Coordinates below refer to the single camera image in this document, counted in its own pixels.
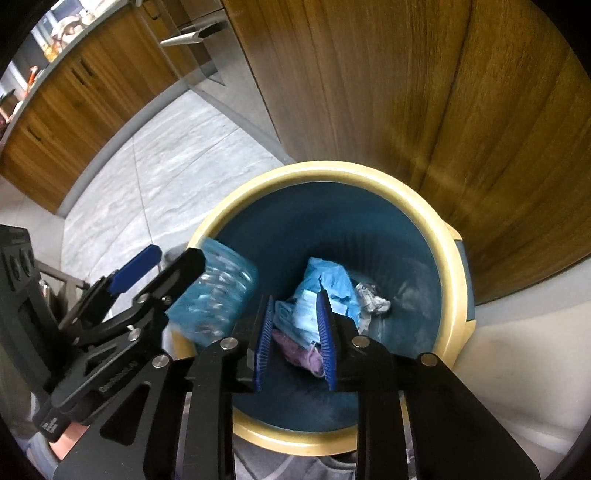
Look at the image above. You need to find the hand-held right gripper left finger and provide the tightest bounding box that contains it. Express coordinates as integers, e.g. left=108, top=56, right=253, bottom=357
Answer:
left=53, top=294, right=277, bottom=480

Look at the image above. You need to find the teal blister pack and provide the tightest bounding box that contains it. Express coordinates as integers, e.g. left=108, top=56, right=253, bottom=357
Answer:
left=165, top=237, right=259, bottom=347

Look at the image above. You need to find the blue face mask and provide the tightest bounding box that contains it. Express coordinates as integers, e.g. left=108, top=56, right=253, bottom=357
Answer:
left=273, top=295, right=324, bottom=352

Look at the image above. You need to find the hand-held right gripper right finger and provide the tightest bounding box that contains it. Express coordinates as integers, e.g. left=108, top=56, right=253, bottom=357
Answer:
left=315, top=290, right=542, bottom=480

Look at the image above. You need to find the blue bin with yellow rim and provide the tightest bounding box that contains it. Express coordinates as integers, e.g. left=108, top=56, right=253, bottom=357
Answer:
left=173, top=161, right=476, bottom=457

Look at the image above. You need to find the wooden kitchen cabinet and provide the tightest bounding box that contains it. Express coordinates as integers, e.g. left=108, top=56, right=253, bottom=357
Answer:
left=222, top=0, right=591, bottom=305
left=0, top=4, right=185, bottom=215

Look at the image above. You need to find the pink plastic wrapper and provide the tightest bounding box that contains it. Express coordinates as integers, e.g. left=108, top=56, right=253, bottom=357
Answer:
left=272, top=330, right=326, bottom=377

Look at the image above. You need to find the blue plastic courier bag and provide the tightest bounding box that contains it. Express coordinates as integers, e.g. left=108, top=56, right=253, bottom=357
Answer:
left=295, top=256, right=365, bottom=333

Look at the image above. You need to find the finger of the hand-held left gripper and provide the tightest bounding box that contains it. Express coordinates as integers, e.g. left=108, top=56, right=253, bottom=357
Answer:
left=69, top=248, right=207, bottom=352
left=58, top=244, right=161, bottom=333

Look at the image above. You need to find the person's left hand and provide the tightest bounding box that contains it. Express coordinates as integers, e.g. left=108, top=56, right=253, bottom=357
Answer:
left=48, top=415, right=90, bottom=460

